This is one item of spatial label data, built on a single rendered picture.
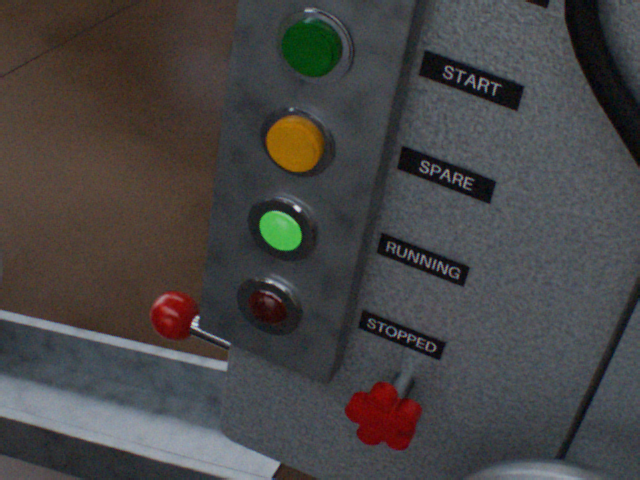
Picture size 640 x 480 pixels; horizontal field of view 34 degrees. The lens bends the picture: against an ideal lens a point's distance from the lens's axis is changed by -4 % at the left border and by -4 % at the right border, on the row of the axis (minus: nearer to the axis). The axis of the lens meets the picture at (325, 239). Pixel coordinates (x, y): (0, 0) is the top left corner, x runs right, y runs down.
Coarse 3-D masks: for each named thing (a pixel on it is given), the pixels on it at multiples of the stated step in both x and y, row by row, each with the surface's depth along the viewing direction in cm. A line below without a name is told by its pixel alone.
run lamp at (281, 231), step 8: (264, 216) 52; (272, 216) 52; (280, 216) 52; (288, 216) 52; (264, 224) 52; (272, 224) 52; (280, 224) 52; (288, 224) 52; (296, 224) 52; (264, 232) 53; (272, 232) 52; (280, 232) 52; (288, 232) 52; (296, 232) 52; (272, 240) 53; (280, 240) 52; (288, 240) 52; (296, 240) 52; (280, 248) 53; (288, 248) 53
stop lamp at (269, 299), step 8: (256, 296) 55; (264, 296) 55; (272, 296) 55; (256, 304) 55; (264, 304) 55; (272, 304) 55; (280, 304) 55; (256, 312) 56; (264, 312) 55; (272, 312) 55; (280, 312) 55; (264, 320) 56; (272, 320) 56; (280, 320) 56
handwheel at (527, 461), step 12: (480, 468) 53; (492, 468) 52; (504, 468) 52; (516, 468) 51; (528, 468) 51; (540, 468) 51; (552, 468) 50; (564, 468) 50; (576, 468) 50; (588, 468) 50
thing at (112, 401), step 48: (0, 336) 97; (48, 336) 94; (96, 336) 92; (0, 384) 95; (48, 384) 94; (96, 384) 94; (144, 384) 92; (192, 384) 90; (0, 432) 86; (48, 432) 83; (96, 432) 82; (144, 432) 88; (192, 432) 88
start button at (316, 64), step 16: (288, 32) 46; (304, 32) 45; (320, 32) 45; (288, 48) 46; (304, 48) 46; (320, 48) 45; (336, 48) 45; (304, 64) 46; (320, 64) 46; (336, 64) 46
